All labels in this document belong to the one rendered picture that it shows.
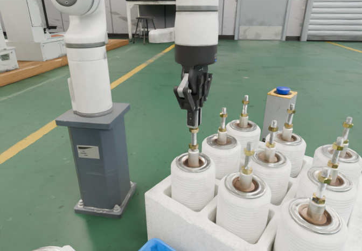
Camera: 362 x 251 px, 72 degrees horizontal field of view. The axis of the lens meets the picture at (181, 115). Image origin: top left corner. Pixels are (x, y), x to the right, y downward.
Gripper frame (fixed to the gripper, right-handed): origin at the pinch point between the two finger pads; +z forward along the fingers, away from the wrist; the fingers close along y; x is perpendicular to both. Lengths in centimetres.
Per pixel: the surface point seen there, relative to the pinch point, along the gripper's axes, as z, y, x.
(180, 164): 10.3, -2.1, 2.0
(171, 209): 17.6, -7.4, 1.2
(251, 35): 27, 499, 91
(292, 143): 10.2, 17.8, -18.3
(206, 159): 10.2, 1.8, -2.3
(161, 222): 23.0, -7.0, 4.0
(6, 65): 23, 79, 205
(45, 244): 36, -16, 33
